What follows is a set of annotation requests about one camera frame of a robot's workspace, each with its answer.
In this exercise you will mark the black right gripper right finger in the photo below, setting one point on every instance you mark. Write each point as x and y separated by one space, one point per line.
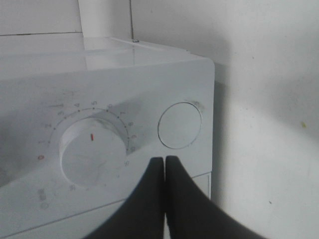
191 215

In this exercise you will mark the round white door button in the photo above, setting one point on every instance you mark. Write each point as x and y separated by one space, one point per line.
179 125

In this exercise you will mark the white timer knob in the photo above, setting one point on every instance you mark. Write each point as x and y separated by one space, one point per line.
93 150

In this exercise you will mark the white microwave oven body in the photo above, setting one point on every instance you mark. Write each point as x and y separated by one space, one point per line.
46 85

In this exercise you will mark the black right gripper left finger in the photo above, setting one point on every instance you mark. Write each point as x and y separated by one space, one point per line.
141 216

